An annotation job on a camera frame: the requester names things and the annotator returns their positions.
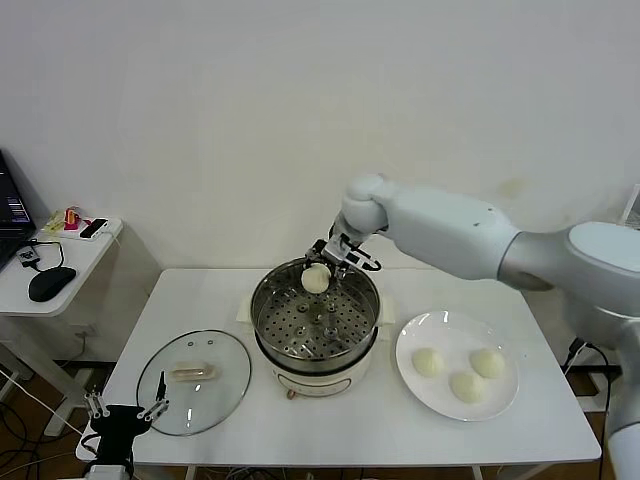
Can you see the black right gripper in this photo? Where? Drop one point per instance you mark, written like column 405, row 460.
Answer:
column 336, row 247

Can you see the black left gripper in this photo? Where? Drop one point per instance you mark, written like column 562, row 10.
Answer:
column 117, row 425

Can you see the white steamed baozi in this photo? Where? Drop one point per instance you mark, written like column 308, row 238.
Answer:
column 315, row 279
column 466, row 386
column 487, row 364
column 428, row 364

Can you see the round glass pot lid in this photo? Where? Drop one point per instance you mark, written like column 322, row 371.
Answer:
column 215, row 400

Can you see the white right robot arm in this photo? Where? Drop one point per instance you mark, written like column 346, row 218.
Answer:
column 450, row 235

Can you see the stainless steel steamer basket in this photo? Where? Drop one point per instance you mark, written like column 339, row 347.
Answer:
column 280, row 325

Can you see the cream electric cooking pot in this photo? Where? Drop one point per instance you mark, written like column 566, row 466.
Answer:
column 325, row 385

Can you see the black computer mouse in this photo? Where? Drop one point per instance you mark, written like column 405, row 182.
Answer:
column 50, row 285

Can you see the white side table with laptop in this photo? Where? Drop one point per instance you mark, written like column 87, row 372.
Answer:
column 85, row 260

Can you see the black and white phone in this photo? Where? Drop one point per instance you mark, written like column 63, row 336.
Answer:
column 94, row 228

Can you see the pink and red packet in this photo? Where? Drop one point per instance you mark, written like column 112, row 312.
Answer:
column 73, row 219

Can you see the yellow snack packet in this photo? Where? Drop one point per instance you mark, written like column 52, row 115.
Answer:
column 54, row 224

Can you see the black laptop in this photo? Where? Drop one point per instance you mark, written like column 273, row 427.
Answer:
column 10, row 235

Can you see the large white plate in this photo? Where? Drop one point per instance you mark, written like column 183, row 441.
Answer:
column 500, row 395

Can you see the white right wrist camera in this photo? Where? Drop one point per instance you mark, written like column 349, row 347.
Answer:
column 360, row 260

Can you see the white wall socket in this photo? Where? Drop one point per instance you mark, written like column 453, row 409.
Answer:
column 84, row 331

